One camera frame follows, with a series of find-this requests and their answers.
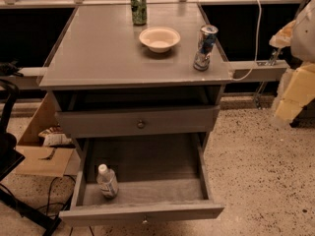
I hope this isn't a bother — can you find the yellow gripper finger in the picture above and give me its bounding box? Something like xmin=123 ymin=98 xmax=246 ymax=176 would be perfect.
xmin=272 ymin=63 xmax=315 ymax=126
xmin=269 ymin=20 xmax=296 ymax=48

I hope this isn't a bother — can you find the clear plastic water bottle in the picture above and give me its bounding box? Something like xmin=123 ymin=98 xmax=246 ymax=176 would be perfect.
xmin=96 ymin=164 xmax=119 ymax=199

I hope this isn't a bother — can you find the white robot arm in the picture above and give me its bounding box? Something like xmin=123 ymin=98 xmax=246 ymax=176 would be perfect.
xmin=269 ymin=0 xmax=315 ymax=125

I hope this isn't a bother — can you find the grey drawer cabinet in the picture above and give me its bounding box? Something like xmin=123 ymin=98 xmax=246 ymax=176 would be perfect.
xmin=37 ymin=2 xmax=234 ymax=228

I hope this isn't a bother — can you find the open grey bottom drawer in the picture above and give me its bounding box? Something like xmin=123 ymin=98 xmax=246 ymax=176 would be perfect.
xmin=60 ymin=134 xmax=224 ymax=226

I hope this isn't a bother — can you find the closed grey upper drawer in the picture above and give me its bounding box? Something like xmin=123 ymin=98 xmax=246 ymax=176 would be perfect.
xmin=55 ymin=106 xmax=220 ymax=138

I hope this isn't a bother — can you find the blue silver drink can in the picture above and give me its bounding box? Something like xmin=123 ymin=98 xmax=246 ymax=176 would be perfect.
xmin=193 ymin=25 xmax=219 ymax=71

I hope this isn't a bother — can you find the white bowl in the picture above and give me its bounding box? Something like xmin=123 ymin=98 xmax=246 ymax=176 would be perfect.
xmin=139 ymin=27 xmax=181 ymax=53

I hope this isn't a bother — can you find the green soda can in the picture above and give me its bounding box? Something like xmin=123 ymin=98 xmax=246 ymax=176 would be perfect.
xmin=131 ymin=0 xmax=147 ymax=26

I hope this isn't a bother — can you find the snack package on floor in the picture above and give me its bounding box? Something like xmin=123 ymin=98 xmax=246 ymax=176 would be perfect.
xmin=38 ymin=126 xmax=72 ymax=147

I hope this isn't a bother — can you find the flat cardboard piece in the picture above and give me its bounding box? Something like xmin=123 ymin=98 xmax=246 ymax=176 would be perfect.
xmin=15 ymin=146 xmax=74 ymax=177

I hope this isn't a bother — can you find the grey wall ledge rail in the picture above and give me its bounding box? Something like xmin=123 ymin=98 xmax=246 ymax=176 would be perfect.
xmin=229 ymin=60 xmax=288 ymax=83

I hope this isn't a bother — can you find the white cable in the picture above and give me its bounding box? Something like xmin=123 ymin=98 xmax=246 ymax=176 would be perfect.
xmin=231 ymin=0 xmax=263 ymax=83

